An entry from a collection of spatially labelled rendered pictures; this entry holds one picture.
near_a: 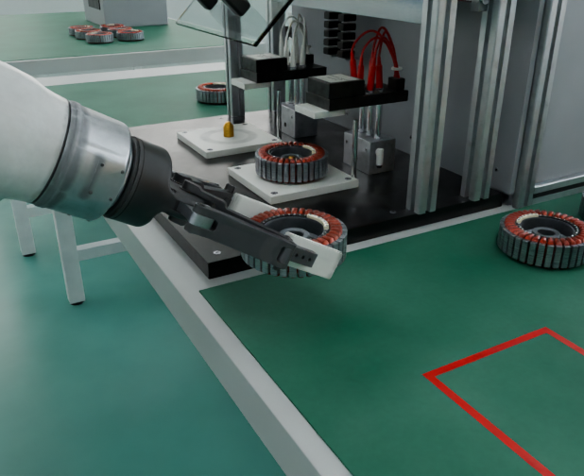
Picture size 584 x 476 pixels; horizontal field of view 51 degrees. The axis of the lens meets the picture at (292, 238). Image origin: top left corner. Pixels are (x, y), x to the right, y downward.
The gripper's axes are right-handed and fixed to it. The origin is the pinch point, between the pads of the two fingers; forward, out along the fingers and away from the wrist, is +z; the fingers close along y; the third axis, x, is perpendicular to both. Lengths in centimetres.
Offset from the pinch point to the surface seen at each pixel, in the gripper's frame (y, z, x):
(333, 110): -24.5, 14.8, 15.4
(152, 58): -185, 41, 12
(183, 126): -67, 13, 2
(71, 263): -141, 29, -60
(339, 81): -25.3, 14.1, 19.6
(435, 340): 14.4, 10.4, -2.1
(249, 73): -51, 13, 16
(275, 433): 16.3, -4.7, -13.1
